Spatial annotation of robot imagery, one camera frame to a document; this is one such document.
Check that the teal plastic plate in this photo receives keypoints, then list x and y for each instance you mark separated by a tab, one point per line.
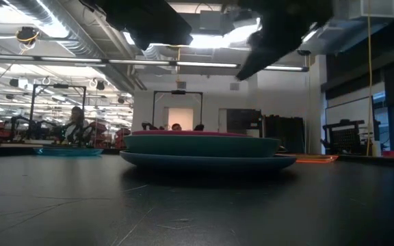
200	146

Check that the long ceiling light bar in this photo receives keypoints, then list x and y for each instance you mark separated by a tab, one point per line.
115	61

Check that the clear blue plastic plate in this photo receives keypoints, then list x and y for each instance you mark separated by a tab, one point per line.
67	151

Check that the black folding panels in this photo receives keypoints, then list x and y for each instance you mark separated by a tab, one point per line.
284	134

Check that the black cabinet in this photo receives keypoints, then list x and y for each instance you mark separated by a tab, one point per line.
244	123

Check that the white whiteboard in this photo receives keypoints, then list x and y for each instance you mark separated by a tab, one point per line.
349	111

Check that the small red orange box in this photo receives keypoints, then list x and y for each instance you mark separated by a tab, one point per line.
392	153

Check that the clear orange plastic plate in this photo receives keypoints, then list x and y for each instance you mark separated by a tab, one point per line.
315	159

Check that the white cup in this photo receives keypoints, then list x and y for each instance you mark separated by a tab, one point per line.
376	148

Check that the black perforated panel stand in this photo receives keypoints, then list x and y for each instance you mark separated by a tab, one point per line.
344	136

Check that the black overhead frame stand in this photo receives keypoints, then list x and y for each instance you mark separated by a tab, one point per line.
58	102
178	99

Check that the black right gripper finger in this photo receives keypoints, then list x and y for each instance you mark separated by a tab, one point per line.
255	65

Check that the blue bottom plate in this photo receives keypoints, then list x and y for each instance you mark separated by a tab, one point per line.
207	162

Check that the person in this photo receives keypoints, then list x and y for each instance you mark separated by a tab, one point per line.
176	127
75	124

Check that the pink plastic plate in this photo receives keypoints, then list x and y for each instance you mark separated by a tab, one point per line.
190	133

